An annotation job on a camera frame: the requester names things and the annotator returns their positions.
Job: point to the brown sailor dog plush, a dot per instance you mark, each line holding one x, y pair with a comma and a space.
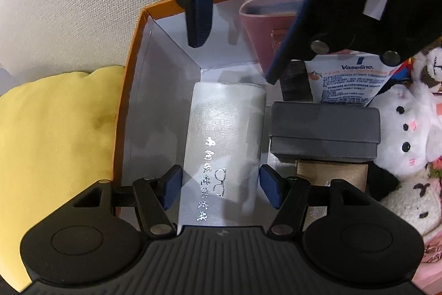
424, 67

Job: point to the yellow cushion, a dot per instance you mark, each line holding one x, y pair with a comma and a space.
57, 138

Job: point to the black gift box gold lettering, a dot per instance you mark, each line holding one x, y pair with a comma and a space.
324, 132

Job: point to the white black-eared dog plush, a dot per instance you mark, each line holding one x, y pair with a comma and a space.
410, 136

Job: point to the gold brown gift box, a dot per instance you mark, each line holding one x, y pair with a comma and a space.
322, 173

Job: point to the crocheted bunny doll with flowers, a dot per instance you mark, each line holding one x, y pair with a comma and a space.
417, 200

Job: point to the white Vaseline lotion tube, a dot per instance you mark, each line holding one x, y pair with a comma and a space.
347, 77

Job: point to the white glasses case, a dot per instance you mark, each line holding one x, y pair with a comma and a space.
222, 155

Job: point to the pink fabric pouch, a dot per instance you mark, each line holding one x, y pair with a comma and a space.
267, 22

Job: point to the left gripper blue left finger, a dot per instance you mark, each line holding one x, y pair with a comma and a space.
170, 186

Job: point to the orange cardboard storage box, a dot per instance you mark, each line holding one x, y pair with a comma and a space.
160, 74

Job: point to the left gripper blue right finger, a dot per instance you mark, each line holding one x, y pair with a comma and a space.
272, 183

